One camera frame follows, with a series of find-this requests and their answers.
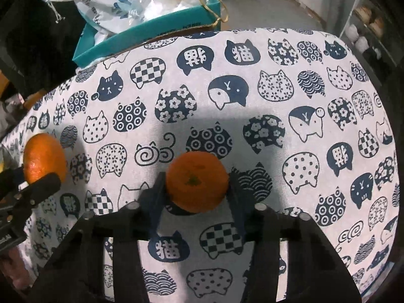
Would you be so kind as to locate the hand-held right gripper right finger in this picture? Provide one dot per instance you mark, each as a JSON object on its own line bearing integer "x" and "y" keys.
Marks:
{"x": 238, "y": 205}

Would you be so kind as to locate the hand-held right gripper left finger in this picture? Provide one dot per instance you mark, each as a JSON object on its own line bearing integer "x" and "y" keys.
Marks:
{"x": 151, "y": 205}

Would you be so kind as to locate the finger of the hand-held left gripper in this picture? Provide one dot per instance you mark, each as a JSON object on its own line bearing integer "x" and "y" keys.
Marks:
{"x": 41, "y": 187}
{"x": 11, "y": 180}

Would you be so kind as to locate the large orange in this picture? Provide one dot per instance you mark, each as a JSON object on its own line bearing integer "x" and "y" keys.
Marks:
{"x": 44, "y": 157}

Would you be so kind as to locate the small tangerine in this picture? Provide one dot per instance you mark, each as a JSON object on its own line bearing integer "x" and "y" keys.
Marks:
{"x": 197, "y": 183}

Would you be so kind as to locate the cat print tablecloth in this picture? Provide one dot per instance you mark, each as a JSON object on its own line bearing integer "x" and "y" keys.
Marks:
{"x": 268, "y": 132}

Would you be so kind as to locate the black hooded coat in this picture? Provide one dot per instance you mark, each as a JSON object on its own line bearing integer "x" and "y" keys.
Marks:
{"x": 31, "y": 53}

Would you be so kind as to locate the teal cardboard box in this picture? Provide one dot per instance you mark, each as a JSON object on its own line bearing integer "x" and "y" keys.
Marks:
{"x": 104, "y": 50}

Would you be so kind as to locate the white printed rice bag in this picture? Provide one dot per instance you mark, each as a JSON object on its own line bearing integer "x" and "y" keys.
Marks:
{"x": 94, "y": 0}

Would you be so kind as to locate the white shoe rack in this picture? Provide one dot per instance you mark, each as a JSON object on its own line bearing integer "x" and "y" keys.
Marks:
{"x": 347, "y": 22}

